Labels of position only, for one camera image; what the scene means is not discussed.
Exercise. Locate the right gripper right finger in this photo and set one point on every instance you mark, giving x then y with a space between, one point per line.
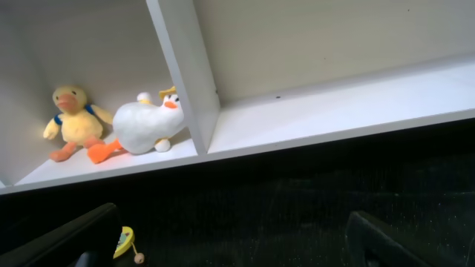
386 248

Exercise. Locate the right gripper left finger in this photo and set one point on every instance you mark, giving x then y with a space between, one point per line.
67 244

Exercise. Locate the yellow rattle drum toy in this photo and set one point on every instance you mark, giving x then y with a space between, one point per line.
125 239

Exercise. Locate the yellow plush duck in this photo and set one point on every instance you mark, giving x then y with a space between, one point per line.
79 126

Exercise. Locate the white plush goose with hat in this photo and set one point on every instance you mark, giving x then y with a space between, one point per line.
143 126

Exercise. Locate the white shelf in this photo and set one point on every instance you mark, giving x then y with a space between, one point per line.
334 111

